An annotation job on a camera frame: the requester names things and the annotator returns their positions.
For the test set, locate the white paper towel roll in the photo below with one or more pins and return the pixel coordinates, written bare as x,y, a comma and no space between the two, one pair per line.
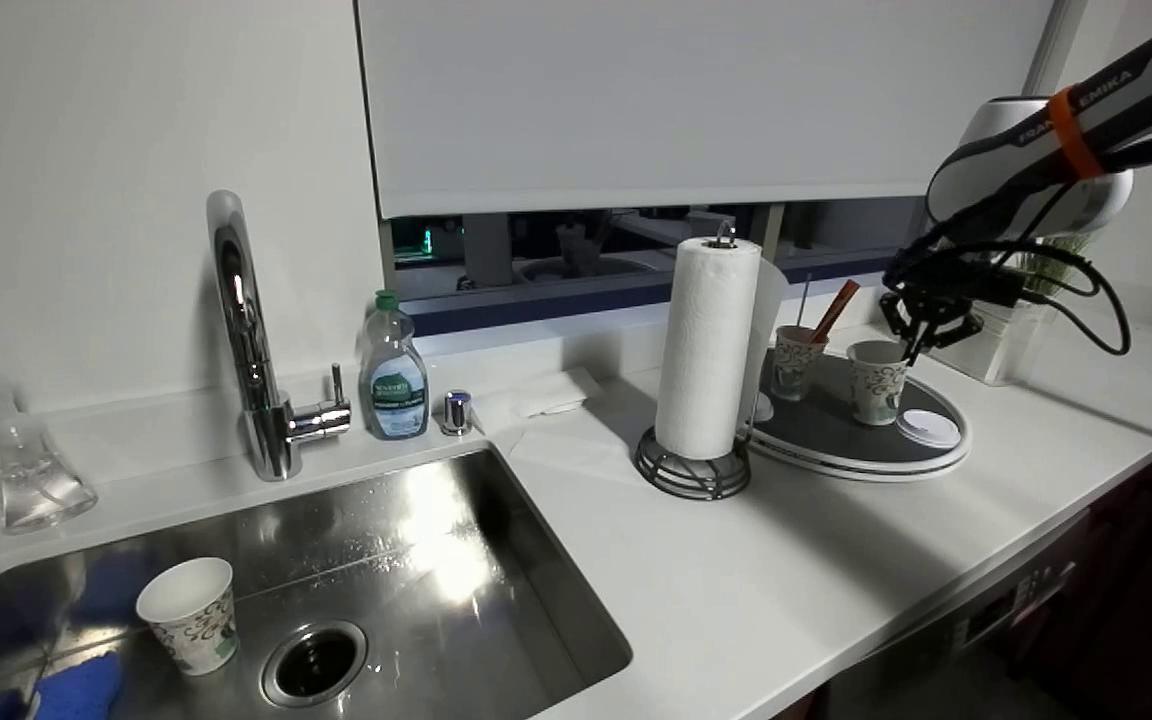
716,309

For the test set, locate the white roller blind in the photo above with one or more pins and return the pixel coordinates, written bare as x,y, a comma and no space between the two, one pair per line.
515,105

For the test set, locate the round dark tray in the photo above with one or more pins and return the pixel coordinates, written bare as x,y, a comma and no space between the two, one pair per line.
827,439

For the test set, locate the chrome kitchen faucet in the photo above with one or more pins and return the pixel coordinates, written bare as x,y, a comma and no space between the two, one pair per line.
271,424

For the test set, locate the white cup lid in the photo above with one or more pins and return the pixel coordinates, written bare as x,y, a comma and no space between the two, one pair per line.
931,428

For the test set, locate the black wire towel holder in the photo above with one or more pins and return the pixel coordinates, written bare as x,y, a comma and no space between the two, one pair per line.
691,476

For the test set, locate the dish soap bottle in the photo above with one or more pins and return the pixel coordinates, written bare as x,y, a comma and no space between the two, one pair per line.
392,380

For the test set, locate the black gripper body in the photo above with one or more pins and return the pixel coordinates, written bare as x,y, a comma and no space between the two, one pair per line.
931,298

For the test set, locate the blue sponge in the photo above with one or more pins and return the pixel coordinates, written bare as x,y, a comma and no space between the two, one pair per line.
83,692

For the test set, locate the patterned coffee cup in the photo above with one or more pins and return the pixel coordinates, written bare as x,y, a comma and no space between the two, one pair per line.
794,358
877,380

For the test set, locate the small metal sink knob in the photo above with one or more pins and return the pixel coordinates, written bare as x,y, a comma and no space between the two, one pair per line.
452,414

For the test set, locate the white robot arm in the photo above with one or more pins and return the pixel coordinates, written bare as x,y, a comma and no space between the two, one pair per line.
994,201

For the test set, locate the stainless steel sink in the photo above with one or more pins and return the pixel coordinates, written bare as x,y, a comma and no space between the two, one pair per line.
426,592

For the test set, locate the white planter with grass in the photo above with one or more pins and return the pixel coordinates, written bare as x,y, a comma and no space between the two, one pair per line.
1005,329

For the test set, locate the paper cup in sink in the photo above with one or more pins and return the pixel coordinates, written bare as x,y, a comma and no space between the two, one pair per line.
191,610

